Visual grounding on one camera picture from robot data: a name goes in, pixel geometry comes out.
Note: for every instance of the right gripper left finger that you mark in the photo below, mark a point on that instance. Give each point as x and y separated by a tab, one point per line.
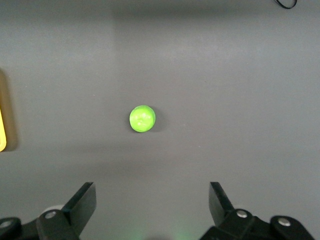
75	210

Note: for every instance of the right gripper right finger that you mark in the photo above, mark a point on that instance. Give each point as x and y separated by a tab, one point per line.
225	212

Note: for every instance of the green apple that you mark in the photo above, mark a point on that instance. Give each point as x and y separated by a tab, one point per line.
142	118

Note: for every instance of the yellow plastic tray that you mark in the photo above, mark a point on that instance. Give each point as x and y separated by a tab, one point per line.
2	130

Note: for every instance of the dark grey table mat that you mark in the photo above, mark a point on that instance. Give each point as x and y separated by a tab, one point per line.
200	75

